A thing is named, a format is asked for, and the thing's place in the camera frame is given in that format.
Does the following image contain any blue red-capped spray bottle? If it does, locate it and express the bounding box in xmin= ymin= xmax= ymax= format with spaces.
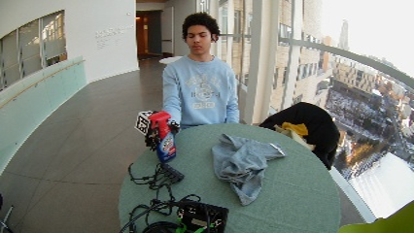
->
xmin=148 ymin=111 xmax=179 ymax=164

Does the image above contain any white marker cube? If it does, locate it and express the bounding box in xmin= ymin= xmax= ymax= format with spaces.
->
xmin=133 ymin=111 xmax=156 ymax=136

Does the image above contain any the person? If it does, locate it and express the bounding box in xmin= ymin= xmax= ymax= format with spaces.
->
xmin=161 ymin=12 xmax=241 ymax=130

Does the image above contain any small black hub box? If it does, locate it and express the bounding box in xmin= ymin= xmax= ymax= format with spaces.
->
xmin=160 ymin=163 xmax=187 ymax=184

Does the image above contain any crumpled blue denim cloth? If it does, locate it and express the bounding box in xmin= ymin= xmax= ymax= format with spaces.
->
xmin=209 ymin=133 xmax=288 ymax=207

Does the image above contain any white round table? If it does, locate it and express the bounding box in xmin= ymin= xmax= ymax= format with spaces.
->
xmin=159 ymin=55 xmax=185 ymax=65

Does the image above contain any black electronics box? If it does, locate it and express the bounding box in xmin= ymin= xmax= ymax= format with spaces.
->
xmin=175 ymin=199 xmax=230 ymax=233

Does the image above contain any green chair back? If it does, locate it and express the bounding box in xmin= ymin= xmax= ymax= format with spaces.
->
xmin=337 ymin=200 xmax=414 ymax=233

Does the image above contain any black cable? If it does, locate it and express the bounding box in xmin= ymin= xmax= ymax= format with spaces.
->
xmin=119 ymin=162 xmax=203 ymax=233

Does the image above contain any green cable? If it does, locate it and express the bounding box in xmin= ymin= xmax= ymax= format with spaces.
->
xmin=173 ymin=216 xmax=224 ymax=233

